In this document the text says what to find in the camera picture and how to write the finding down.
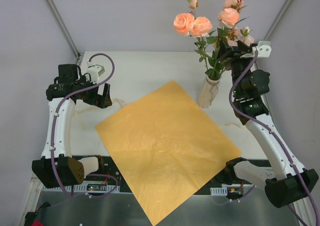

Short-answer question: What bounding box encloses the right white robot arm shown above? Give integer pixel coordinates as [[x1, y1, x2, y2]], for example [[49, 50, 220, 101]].
[[216, 40, 319, 208]]

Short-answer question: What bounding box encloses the right controller board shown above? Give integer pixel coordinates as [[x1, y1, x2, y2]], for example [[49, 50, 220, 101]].
[[209, 186, 243, 197]]

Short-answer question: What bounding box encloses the controller board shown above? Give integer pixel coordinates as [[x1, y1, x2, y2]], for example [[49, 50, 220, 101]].
[[86, 184, 120, 194], [209, 186, 243, 197]]

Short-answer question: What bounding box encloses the white ribbed ceramic vase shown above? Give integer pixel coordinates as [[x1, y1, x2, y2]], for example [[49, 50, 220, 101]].
[[197, 76, 220, 108]]

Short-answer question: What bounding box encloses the pink flower stem four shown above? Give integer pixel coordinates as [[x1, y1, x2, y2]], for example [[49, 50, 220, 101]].
[[173, 0, 221, 80]]

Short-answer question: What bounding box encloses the left controller board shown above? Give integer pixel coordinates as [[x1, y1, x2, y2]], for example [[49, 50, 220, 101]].
[[86, 184, 120, 194]]

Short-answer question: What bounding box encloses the left aluminium frame post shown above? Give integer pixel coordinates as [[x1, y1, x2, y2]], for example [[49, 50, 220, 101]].
[[44, 0, 81, 60]]

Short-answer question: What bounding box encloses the purple cable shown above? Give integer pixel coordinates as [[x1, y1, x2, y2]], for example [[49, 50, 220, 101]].
[[50, 53, 119, 198], [229, 50, 320, 226]]

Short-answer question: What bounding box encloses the pink flower stem one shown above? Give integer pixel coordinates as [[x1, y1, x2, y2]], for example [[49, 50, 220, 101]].
[[209, 36, 238, 80]]

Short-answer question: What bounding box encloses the pink flower stem three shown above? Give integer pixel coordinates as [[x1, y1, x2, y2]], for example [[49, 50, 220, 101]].
[[214, 0, 250, 69]]

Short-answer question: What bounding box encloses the pink flower stem two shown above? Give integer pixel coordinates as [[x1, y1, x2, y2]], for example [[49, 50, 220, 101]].
[[233, 26, 255, 46]]

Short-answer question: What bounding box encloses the red object bottom left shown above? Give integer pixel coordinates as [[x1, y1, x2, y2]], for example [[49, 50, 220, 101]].
[[31, 221, 44, 226]]

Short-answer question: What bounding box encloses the cream printed ribbon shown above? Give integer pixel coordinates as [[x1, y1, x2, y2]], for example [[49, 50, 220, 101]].
[[73, 97, 243, 131]]

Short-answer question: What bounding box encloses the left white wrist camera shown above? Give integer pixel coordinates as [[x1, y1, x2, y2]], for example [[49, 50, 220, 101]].
[[85, 61, 105, 84]]

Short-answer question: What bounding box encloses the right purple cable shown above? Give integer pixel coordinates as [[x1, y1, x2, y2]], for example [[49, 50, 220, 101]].
[[229, 50, 320, 226]]

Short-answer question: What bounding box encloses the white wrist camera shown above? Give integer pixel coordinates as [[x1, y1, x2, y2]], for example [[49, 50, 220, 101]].
[[85, 61, 105, 84], [256, 40, 272, 58]]

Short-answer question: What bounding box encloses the right aluminium frame post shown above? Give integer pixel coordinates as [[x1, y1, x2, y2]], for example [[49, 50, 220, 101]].
[[253, 0, 294, 56]]

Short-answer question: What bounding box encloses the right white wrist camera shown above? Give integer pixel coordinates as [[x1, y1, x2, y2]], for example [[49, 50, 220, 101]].
[[256, 40, 272, 58]]

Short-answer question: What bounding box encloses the orange wrapping paper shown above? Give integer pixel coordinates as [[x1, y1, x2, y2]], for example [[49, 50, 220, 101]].
[[96, 81, 241, 225]]

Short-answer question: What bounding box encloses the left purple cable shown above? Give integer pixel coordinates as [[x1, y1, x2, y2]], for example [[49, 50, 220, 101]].
[[50, 53, 119, 198]]

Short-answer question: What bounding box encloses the aluminium frame post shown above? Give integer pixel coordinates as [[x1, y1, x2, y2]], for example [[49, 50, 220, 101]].
[[253, 0, 294, 56], [44, 0, 81, 60]]

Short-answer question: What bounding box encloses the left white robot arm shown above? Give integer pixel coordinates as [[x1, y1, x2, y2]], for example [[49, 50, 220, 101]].
[[31, 63, 112, 189]]

